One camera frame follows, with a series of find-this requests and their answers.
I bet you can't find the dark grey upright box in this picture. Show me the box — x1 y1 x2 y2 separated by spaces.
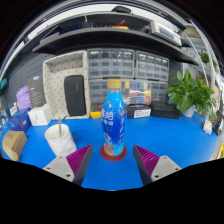
27 74 47 108

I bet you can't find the white ribbed cup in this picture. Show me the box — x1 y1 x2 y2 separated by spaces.
44 123 78 158

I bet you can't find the narrow grey drawer cabinet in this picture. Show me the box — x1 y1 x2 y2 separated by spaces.
134 50 170 82

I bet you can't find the wide grey drawer cabinet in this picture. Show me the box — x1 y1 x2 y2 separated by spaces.
87 48 135 80

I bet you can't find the blue printed box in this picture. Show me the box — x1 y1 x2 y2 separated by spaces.
8 108 32 133

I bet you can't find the yellow multimeter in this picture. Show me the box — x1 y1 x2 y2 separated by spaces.
89 109 102 120

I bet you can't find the white dotted tray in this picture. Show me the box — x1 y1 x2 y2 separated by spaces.
42 49 90 120

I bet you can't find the flat black case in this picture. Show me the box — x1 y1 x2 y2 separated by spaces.
149 100 182 120

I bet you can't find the black zip case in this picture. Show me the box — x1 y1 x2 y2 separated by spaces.
63 74 87 117

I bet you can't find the teal screen device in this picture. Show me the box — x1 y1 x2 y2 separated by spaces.
0 78 8 91

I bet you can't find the flat round red coaster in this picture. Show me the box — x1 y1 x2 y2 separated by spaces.
99 143 128 163

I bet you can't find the clear organizer with coloured parts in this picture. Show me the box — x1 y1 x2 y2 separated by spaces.
121 80 153 106

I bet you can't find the brown cardboard box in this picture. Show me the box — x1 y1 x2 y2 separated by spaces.
1 130 28 162

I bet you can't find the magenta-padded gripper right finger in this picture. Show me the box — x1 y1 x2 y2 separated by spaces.
132 144 182 187

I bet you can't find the white metal shelf rack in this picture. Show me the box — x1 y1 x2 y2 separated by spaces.
181 23 224 111

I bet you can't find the white carton box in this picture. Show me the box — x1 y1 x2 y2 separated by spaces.
27 103 53 127

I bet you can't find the purple plastic bag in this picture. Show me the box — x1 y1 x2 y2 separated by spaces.
15 85 33 111

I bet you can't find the blue drink bottle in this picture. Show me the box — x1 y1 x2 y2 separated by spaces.
100 78 128 158

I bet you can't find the white power adapter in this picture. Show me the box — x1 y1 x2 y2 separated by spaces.
203 119 214 135

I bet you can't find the low grey drawer cabinet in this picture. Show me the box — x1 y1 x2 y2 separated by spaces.
89 79 169 109

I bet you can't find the black box with white label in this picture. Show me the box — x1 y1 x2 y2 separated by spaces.
126 103 152 120

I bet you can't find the green potted plant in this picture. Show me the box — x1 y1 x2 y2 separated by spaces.
165 69 218 118

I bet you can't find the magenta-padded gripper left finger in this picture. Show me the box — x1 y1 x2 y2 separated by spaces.
43 144 94 187

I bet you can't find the metal spoon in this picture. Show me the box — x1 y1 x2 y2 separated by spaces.
56 114 69 138

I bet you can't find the black overhead shelf unit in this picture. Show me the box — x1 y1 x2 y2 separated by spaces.
31 4 201 66

